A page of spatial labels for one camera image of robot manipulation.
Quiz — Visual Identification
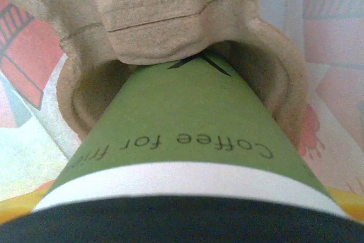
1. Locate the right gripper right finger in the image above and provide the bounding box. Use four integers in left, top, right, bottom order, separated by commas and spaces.
324, 186, 364, 220

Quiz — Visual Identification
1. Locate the black plastic cup lid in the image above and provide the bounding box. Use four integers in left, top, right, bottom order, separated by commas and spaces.
0, 194, 364, 243

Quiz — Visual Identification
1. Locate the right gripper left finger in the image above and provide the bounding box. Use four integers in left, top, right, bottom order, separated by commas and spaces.
0, 190, 48, 225

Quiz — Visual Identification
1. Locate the green paper coffee cup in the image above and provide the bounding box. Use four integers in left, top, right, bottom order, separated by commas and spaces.
32, 49, 350, 218

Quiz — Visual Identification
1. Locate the red and white paper bag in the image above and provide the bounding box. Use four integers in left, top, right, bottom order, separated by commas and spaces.
0, 0, 364, 221

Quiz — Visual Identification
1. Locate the brown pulp cup carrier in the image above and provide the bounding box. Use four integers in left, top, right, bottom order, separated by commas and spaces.
0, 0, 309, 147

